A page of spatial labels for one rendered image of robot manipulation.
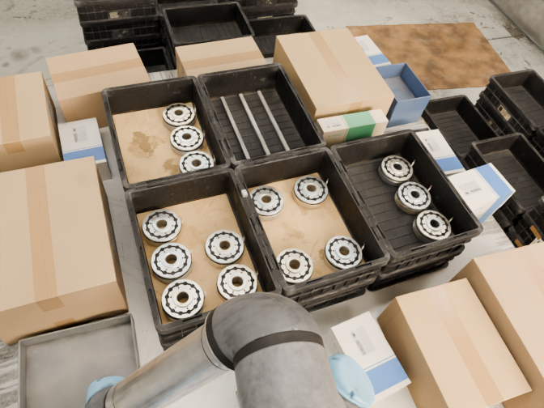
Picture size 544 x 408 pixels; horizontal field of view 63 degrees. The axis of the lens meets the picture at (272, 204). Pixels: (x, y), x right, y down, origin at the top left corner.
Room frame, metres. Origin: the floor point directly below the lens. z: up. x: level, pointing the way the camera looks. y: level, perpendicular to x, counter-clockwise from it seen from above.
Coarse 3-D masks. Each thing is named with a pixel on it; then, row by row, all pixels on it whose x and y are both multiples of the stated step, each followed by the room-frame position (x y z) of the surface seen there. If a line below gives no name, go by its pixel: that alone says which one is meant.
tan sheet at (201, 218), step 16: (176, 208) 0.67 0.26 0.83; (192, 208) 0.68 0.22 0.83; (208, 208) 0.69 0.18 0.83; (224, 208) 0.70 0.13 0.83; (192, 224) 0.63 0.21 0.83; (208, 224) 0.64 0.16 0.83; (224, 224) 0.65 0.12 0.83; (144, 240) 0.55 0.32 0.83; (192, 240) 0.58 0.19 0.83; (192, 256) 0.53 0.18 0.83; (192, 272) 0.49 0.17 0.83; (208, 272) 0.49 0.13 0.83; (160, 288) 0.43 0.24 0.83; (208, 288) 0.45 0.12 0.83; (160, 304) 0.38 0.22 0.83; (208, 304) 0.41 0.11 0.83
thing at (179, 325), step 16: (192, 176) 0.72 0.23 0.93; (208, 176) 0.73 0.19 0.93; (128, 192) 0.63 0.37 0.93; (240, 192) 0.70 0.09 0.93; (128, 208) 0.58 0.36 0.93; (256, 224) 0.60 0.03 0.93; (144, 256) 0.46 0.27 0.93; (144, 272) 0.42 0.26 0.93; (272, 272) 0.48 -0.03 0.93; (192, 320) 0.33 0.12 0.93
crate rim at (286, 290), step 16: (272, 160) 0.83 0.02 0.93; (336, 160) 0.88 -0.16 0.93; (240, 176) 0.75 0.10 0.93; (352, 192) 0.77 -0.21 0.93; (368, 224) 0.67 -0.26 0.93; (272, 256) 0.52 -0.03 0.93; (384, 256) 0.59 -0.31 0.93; (336, 272) 0.51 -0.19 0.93; (352, 272) 0.52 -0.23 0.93; (288, 288) 0.45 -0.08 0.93; (304, 288) 0.46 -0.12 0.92
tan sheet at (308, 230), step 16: (288, 192) 0.80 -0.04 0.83; (288, 208) 0.74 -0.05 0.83; (304, 208) 0.76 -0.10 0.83; (320, 208) 0.77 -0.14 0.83; (272, 224) 0.68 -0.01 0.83; (288, 224) 0.69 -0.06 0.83; (304, 224) 0.70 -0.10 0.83; (320, 224) 0.71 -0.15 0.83; (336, 224) 0.72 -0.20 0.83; (272, 240) 0.63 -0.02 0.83; (288, 240) 0.64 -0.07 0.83; (304, 240) 0.65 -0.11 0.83; (320, 240) 0.66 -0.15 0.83; (320, 256) 0.61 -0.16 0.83; (320, 272) 0.56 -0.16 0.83
